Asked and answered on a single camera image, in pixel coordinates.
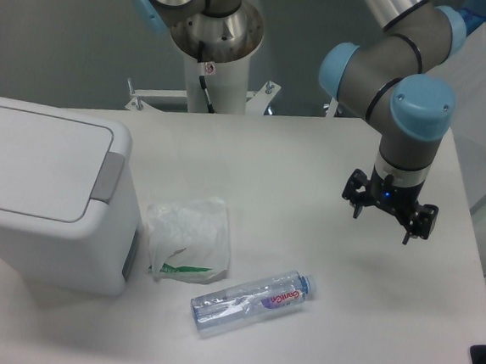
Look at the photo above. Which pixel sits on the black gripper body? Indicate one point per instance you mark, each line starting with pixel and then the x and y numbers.
pixel 395 190

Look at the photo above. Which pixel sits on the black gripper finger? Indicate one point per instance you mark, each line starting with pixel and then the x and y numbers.
pixel 421 223
pixel 358 192

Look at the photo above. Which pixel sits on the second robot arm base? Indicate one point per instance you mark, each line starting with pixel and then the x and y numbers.
pixel 218 31

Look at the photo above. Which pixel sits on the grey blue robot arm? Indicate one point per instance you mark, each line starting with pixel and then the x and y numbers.
pixel 387 86

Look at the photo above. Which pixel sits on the white plastic trash can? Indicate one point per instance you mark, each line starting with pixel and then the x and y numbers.
pixel 93 254

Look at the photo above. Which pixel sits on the white trash can lid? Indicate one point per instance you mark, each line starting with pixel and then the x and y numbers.
pixel 49 163

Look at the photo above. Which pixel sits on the clear plastic water bottle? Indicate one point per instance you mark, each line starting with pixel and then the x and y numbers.
pixel 240 305

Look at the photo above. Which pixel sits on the white tissue pack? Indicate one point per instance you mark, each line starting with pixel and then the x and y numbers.
pixel 188 241

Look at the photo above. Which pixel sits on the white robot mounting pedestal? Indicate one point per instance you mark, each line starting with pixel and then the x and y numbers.
pixel 223 88

